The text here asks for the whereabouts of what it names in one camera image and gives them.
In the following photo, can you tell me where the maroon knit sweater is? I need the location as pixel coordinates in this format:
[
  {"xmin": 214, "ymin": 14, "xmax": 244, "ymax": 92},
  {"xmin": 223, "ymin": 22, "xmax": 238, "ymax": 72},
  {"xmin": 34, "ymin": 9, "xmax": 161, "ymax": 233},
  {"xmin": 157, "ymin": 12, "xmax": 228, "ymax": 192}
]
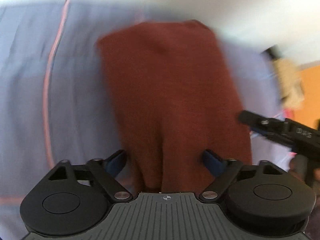
[{"xmin": 97, "ymin": 20, "xmax": 252, "ymax": 192}]

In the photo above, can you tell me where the orange wooden cabinet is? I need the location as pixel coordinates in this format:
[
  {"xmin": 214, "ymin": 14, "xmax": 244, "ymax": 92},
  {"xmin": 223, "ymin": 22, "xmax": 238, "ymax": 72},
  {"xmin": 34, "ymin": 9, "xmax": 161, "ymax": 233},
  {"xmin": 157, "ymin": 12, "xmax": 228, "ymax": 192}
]
[{"xmin": 294, "ymin": 66, "xmax": 320, "ymax": 129}]

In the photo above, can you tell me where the tan knit garment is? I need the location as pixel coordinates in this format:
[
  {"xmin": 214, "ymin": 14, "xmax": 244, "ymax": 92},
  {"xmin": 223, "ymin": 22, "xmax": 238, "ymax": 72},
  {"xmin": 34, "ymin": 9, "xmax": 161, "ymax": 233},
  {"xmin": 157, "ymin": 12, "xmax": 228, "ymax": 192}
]
[{"xmin": 272, "ymin": 58, "xmax": 305, "ymax": 110}]

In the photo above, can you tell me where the black garment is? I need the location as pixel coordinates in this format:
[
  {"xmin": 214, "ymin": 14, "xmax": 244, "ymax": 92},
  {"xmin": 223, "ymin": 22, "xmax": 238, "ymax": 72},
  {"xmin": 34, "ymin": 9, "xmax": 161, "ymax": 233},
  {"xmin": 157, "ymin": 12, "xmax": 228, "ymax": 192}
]
[{"xmin": 262, "ymin": 45, "xmax": 283, "ymax": 61}]

